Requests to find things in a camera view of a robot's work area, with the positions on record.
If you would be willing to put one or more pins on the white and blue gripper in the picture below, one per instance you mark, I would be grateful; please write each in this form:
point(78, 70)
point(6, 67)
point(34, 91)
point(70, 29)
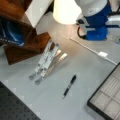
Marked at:
point(99, 28)

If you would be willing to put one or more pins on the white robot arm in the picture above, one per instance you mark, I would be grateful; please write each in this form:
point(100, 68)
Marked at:
point(92, 8)

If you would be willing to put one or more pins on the silver folding laptop stand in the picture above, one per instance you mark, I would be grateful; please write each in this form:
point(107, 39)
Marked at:
point(45, 62)

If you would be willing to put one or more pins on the black pen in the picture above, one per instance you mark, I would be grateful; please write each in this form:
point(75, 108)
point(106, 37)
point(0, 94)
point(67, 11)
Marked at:
point(69, 86)

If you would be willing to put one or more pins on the white cabinet block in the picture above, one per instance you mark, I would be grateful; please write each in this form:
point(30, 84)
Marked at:
point(36, 10)

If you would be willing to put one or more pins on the wooden shelf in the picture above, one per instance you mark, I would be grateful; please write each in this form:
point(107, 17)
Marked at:
point(18, 22)

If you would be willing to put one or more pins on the grey compartment tray box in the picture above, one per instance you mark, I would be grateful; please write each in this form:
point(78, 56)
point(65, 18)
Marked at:
point(106, 99)

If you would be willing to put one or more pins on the blue book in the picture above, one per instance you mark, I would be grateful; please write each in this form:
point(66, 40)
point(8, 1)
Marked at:
point(10, 32)

